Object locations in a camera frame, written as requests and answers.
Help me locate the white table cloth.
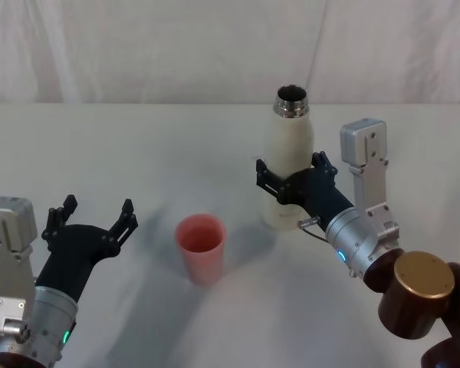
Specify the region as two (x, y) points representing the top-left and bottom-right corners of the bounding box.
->
(0, 100), (460, 368)

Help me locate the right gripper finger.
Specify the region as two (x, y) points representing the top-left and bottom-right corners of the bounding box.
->
(255, 157), (291, 204)
(310, 150), (339, 186)

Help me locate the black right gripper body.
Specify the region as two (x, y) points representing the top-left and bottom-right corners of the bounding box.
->
(282, 167), (357, 232)

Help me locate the thin cable with silver plug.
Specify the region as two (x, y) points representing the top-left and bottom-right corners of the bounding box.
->
(297, 215), (330, 244)

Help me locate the white curtain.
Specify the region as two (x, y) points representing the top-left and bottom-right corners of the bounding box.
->
(0, 0), (460, 106)

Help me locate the cream vacuum bottle steel neck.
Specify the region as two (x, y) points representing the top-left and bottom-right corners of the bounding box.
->
(261, 84), (316, 232)

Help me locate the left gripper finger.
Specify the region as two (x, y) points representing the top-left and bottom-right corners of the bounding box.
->
(106, 198), (139, 248)
(41, 194), (79, 241)

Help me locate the pink cup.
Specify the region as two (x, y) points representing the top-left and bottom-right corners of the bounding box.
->
(175, 213), (228, 287)

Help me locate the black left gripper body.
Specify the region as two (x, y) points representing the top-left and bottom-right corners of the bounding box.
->
(34, 224), (121, 304)

